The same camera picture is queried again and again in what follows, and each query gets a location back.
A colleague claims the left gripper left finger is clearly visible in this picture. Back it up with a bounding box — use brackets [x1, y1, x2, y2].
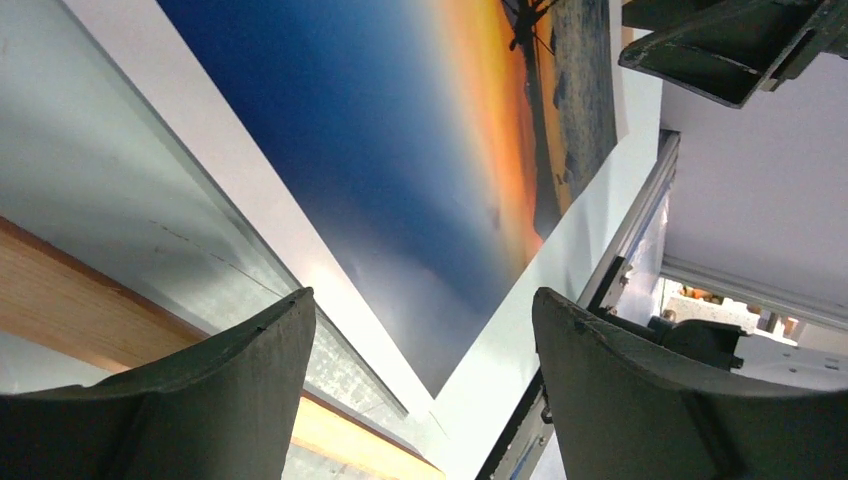
[1, 288, 316, 479]

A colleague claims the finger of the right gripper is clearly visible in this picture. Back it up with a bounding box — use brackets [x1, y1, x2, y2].
[618, 0, 847, 109]

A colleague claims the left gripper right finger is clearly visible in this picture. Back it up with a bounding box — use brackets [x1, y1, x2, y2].
[532, 287, 847, 479]

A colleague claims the clear acrylic sheet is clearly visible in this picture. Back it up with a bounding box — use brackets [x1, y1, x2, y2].
[0, 0, 452, 480]

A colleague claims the wooden picture frame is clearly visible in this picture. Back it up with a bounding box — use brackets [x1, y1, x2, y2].
[1, 220, 442, 479]

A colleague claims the sunset photo print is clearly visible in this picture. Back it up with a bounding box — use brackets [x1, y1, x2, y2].
[70, 1, 625, 411]

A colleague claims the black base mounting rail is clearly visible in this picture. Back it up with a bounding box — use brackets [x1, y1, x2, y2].
[477, 255, 627, 479]

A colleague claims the right aluminium corner post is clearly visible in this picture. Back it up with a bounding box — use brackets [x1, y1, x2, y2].
[578, 129, 847, 331]

